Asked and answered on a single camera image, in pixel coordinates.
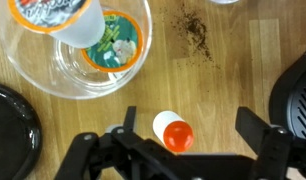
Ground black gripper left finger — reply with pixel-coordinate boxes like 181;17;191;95
54;105;194;180

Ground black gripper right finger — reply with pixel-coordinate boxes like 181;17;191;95
235;106;306;180

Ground white bottle orange cap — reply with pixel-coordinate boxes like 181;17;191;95
152;110;195;154

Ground black round pot lid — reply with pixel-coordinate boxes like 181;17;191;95
0;81;43;180

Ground black coffee machine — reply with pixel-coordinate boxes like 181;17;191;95
268;45;306;142

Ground coffee pod green foil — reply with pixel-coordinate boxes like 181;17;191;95
80;10;144;74

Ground clear glass bowl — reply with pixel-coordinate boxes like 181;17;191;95
0;0;154;101

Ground spilled coffee grounds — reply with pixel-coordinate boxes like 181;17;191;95
165;3;222;69

